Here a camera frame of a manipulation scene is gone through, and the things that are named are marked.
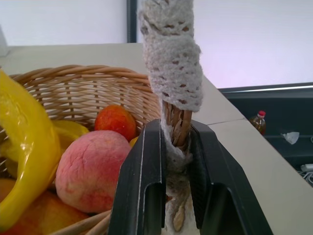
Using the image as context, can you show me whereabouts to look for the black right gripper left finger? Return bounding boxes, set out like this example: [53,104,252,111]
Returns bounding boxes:
[107,119,167,235]

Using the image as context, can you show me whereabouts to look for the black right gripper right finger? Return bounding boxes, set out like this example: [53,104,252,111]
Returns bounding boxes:
[187,121,273,235]

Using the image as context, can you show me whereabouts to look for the wicker basket with lace-wrapped handle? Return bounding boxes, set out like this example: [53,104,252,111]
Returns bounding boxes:
[0,0,205,235]

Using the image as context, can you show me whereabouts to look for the pink peach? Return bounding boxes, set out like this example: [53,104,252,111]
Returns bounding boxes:
[55,130,133,213]

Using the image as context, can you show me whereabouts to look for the red orange round fruit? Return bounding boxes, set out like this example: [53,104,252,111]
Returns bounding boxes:
[94,104,137,142]

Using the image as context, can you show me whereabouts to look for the oil bottle with red cap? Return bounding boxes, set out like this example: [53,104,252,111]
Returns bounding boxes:
[249,110,267,136]

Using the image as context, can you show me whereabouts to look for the small yellow banana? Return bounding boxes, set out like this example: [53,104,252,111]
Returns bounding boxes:
[52,119,90,150]

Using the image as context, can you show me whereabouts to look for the crumpled clear plastic piece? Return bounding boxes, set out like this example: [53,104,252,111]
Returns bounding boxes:
[280,131,300,145]

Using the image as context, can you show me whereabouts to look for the orange mango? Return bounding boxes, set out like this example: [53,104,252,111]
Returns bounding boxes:
[0,178,90,235]

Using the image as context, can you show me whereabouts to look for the dark shelf unit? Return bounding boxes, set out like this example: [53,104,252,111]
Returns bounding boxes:
[217,83,313,189]

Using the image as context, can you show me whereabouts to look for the large yellow banana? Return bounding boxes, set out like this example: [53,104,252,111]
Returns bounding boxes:
[0,70,62,232]

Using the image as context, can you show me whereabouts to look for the white cables and adapter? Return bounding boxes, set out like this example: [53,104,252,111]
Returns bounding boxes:
[300,164,313,183]

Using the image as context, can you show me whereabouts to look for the black vertical post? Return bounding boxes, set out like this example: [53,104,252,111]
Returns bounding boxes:
[127,0,138,44]

